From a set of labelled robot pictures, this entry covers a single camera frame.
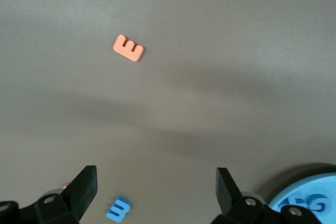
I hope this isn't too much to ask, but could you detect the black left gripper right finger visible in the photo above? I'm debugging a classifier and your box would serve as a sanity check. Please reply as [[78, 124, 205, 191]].
[[216, 167, 326, 224]]

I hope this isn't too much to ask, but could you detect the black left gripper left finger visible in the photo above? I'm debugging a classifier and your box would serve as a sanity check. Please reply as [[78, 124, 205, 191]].
[[0, 165, 98, 224]]

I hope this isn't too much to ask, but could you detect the blue foam letter E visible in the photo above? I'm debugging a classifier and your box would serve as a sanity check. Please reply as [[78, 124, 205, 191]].
[[106, 196, 132, 222]]

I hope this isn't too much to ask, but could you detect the blue plate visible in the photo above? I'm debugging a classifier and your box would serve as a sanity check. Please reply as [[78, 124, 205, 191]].
[[269, 173, 336, 224]]

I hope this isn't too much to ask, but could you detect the orange foam letter E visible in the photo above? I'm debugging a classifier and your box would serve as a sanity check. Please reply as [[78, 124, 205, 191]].
[[112, 34, 145, 62]]

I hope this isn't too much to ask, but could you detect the brown table cover sheet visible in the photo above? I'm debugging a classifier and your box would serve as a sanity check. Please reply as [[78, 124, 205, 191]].
[[0, 0, 336, 224]]

